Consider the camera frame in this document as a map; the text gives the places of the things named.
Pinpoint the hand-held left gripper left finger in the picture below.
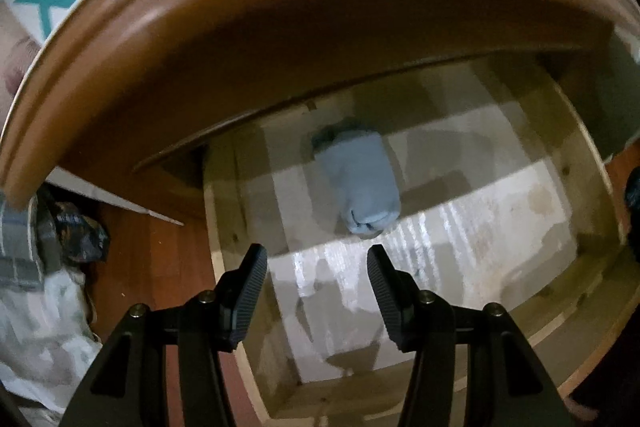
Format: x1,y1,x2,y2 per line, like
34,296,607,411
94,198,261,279
60,243,269,427

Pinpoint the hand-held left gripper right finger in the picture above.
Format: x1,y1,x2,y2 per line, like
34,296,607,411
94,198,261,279
366,244,576,427

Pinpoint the wooden drawer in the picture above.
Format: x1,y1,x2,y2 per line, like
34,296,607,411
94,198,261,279
200,42,631,423

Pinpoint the light blue sock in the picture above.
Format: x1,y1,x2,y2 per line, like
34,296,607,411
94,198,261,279
312,127,402,242

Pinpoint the white flat panel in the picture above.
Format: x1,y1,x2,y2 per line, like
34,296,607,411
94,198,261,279
45,167,186,228

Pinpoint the black plastic bag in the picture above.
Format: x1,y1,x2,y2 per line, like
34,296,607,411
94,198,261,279
50,202,111,265

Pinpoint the white crumpled cloth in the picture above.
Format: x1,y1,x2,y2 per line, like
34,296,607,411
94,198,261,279
0,267,103,413

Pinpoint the wooden table top edge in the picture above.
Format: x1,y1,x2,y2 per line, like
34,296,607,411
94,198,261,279
0,0,640,212

